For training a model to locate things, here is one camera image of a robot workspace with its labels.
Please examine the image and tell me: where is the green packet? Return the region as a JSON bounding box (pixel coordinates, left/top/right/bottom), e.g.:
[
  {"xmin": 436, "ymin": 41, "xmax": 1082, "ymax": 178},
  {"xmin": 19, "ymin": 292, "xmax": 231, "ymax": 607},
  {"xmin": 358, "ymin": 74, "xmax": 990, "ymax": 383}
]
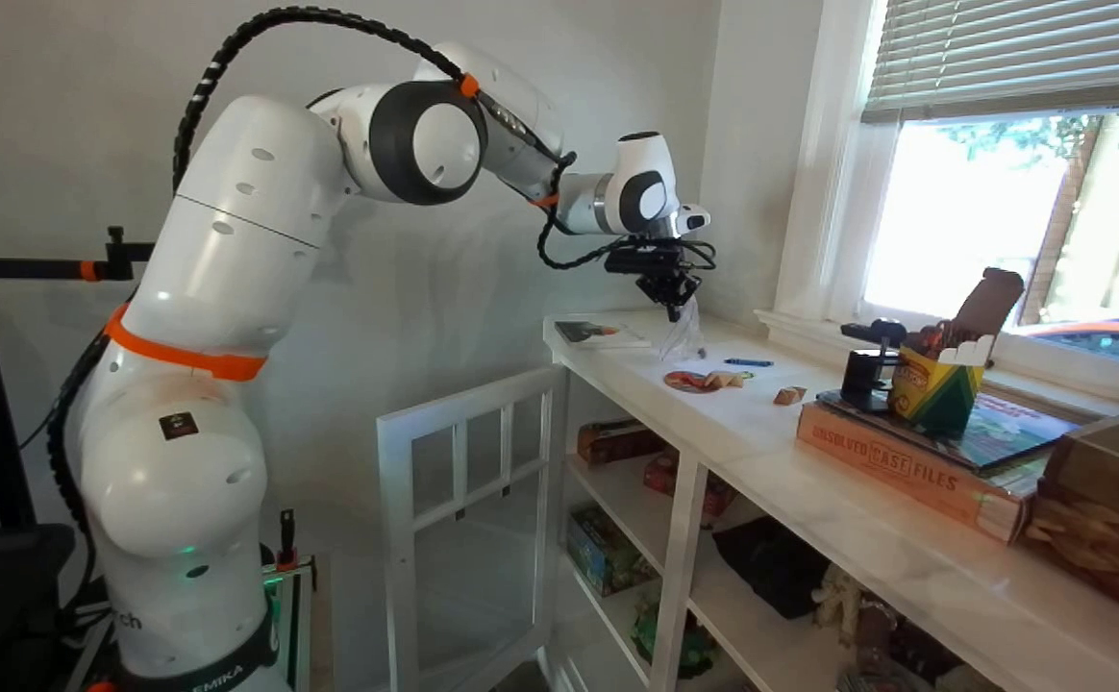
[{"xmin": 630, "ymin": 596, "xmax": 724, "ymax": 683}]

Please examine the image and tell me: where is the brown printed box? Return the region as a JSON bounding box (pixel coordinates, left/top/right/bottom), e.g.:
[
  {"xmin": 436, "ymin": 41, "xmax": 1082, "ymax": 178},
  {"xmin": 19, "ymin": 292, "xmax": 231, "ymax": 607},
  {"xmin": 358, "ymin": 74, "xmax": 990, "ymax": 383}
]
[{"xmin": 574, "ymin": 418, "xmax": 668, "ymax": 470}]

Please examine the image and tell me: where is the wide white window blind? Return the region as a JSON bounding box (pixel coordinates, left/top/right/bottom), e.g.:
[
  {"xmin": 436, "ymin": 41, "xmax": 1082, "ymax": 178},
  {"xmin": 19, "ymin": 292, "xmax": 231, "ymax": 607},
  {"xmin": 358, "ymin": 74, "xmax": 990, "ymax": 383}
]
[{"xmin": 860, "ymin": 0, "xmax": 1119, "ymax": 127}]

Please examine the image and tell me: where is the large orange hardcover book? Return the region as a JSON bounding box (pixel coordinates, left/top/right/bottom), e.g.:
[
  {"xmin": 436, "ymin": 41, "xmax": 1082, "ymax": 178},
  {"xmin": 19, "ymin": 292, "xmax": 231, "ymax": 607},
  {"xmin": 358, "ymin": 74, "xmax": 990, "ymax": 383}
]
[{"xmin": 794, "ymin": 395, "xmax": 1050, "ymax": 548}]

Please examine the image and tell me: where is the dark flat book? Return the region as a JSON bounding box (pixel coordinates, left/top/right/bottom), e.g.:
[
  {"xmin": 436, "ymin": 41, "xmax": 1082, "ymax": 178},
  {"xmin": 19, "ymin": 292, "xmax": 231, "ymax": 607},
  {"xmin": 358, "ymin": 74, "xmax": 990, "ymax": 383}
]
[{"xmin": 817, "ymin": 383, "xmax": 1082, "ymax": 478}]

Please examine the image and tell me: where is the clear plastic zip bag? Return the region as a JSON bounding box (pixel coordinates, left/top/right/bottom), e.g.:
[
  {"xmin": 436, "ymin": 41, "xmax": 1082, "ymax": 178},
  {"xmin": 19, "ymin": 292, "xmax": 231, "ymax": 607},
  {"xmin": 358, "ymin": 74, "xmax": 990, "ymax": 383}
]
[{"xmin": 653, "ymin": 296, "xmax": 710, "ymax": 368}]

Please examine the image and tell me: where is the glass window pane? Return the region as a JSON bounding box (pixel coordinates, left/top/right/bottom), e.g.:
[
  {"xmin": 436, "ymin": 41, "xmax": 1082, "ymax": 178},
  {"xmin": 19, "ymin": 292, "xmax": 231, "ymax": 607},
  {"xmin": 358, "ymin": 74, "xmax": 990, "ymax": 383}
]
[{"xmin": 860, "ymin": 109, "xmax": 1119, "ymax": 332}]

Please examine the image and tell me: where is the white paned cabinet door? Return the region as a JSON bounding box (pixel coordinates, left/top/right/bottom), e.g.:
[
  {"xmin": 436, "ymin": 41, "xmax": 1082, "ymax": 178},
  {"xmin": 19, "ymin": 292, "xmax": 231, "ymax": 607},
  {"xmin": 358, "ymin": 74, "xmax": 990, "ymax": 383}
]
[{"xmin": 372, "ymin": 363, "xmax": 571, "ymax": 692}]

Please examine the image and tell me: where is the white shelf cabinet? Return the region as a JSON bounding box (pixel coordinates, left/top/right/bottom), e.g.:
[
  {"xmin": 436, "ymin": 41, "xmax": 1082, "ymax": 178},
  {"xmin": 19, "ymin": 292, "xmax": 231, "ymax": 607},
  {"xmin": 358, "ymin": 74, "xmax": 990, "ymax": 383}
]
[{"xmin": 535, "ymin": 304, "xmax": 1119, "ymax": 692}]

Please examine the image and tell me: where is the wooden crate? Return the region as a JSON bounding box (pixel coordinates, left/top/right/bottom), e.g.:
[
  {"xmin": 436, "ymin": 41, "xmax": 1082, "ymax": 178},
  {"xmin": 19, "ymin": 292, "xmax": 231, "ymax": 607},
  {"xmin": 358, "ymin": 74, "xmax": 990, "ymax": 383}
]
[{"xmin": 1019, "ymin": 398, "xmax": 1119, "ymax": 629}]

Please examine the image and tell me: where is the red flat book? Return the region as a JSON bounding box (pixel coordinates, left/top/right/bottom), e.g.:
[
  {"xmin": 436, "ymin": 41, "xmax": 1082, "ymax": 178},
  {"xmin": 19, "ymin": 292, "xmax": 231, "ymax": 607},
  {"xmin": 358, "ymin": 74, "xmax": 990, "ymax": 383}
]
[{"xmin": 640, "ymin": 447, "xmax": 744, "ymax": 521}]

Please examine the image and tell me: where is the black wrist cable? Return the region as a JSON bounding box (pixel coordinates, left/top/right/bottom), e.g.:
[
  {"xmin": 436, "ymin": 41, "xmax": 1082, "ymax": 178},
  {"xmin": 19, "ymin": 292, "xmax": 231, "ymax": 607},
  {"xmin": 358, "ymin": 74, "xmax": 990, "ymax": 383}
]
[{"xmin": 531, "ymin": 190, "xmax": 628, "ymax": 277}]

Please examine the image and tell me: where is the black corrugated cable hose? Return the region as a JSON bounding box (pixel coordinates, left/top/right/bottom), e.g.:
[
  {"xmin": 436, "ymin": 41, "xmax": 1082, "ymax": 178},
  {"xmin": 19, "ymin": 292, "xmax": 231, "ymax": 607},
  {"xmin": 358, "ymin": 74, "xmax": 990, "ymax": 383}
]
[{"xmin": 44, "ymin": 5, "xmax": 473, "ymax": 514}]

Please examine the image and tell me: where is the green printed box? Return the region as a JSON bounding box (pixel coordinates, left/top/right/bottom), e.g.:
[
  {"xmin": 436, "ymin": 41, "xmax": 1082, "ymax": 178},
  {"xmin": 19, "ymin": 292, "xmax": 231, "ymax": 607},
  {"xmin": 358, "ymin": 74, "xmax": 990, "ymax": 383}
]
[{"xmin": 564, "ymin": 501, "xmax": 656, "ymax": 596}]

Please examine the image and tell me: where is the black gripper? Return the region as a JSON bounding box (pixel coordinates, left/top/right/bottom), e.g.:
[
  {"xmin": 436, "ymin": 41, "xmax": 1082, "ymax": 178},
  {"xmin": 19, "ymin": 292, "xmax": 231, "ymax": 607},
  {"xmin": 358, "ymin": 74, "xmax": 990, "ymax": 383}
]
[{"xmin": 604, "ymin": 242, "xmax": 710, "ymax": 323}]

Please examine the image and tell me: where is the round colourful puzzle disc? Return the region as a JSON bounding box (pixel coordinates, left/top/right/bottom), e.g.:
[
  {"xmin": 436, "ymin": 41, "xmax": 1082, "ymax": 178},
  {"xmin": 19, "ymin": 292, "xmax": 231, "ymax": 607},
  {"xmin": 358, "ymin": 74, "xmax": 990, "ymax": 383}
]
[{"xmin": 662, "ymin": 365, "xmax": 736, "ymax": 395}]

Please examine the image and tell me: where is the red black hand tool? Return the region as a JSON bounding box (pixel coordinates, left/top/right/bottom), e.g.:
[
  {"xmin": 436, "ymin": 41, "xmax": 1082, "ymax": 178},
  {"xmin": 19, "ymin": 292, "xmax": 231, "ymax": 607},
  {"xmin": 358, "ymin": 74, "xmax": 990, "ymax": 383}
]
[{"xmin": 274, "ymin": 506, "xmax": 299, "ymax": 574}]

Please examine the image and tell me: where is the black fabric bag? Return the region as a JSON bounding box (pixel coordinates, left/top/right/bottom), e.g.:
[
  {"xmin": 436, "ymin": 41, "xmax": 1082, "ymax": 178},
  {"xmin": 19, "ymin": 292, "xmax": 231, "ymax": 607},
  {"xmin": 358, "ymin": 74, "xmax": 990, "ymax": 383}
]
[{"xmin": 710, "ymin": 511, "xmax": 831, "ymax": 623}]

